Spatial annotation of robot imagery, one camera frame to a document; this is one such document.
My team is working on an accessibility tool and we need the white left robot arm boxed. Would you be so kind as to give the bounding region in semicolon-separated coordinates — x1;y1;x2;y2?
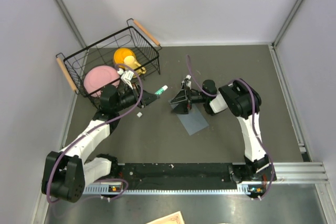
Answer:
41;84;161;202

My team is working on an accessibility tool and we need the grey slotted cable duct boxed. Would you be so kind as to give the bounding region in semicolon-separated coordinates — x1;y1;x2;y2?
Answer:
82;182;266;196

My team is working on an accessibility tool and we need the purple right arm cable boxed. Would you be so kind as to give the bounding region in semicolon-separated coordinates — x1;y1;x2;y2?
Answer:
186;55;275;200

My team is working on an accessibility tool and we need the pale yellow mug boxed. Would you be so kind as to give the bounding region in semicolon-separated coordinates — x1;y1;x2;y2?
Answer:
124;56;146;75

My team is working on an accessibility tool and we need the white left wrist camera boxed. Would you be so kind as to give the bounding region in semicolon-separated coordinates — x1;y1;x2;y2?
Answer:
117;68;134;89

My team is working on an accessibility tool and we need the green white glue stick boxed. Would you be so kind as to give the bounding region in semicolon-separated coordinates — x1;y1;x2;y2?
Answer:
155;85;168;96

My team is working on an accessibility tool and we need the orange bowl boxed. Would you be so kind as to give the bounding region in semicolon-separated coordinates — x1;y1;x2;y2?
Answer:
113;48;136;64

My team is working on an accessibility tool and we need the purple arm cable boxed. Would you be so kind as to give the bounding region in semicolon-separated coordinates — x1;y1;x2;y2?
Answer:
186;55;275;200
46;63;144;204

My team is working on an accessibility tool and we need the brown patterned paper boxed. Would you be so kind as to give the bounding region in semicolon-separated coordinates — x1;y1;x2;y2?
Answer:
148;211;185;224

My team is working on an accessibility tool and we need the pink plate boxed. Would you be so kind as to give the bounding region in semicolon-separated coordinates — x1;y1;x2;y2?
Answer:
83;65;120;97

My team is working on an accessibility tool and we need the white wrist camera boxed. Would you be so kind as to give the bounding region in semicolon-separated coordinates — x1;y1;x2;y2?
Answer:
117;68;134;89
182;74;192;89

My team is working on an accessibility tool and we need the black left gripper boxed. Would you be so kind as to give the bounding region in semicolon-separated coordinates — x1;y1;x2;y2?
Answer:
113;81;160;112

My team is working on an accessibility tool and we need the black wire dish basket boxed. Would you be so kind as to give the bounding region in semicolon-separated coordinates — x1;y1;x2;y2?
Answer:
56;18;162;108

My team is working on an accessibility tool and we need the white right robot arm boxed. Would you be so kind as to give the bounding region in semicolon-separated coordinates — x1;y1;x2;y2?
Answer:
170;76;271;180

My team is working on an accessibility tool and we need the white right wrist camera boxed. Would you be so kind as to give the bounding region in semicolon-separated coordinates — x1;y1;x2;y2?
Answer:
182;74;192;89

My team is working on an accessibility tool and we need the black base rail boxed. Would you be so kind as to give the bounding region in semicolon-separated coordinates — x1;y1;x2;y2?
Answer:
89;162;276;190

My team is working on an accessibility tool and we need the grey blue envelope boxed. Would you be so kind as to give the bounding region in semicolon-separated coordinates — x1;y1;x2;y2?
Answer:
177;106;209;135

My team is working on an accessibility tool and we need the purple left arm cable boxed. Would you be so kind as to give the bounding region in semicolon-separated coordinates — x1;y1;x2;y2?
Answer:
46;63;144;204

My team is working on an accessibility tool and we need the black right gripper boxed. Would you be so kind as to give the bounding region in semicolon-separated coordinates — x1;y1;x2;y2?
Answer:
171;83;208;114

